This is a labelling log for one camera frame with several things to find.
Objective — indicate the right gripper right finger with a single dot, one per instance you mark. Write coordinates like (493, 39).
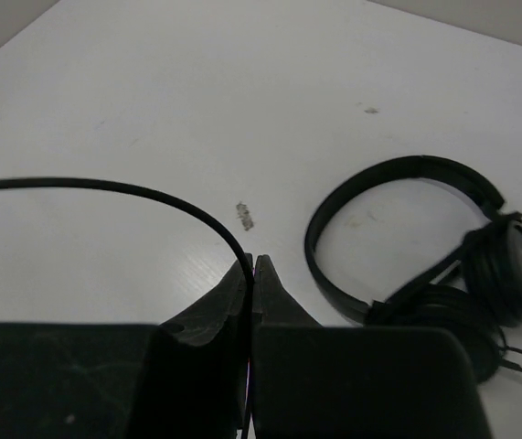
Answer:
(310, 381)

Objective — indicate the black headphones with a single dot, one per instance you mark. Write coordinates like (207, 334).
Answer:
(420, 241)

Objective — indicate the small brown debris piece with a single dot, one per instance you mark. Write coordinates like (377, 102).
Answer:
(244, 216)

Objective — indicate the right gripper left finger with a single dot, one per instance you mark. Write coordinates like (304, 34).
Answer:
(185, 378)

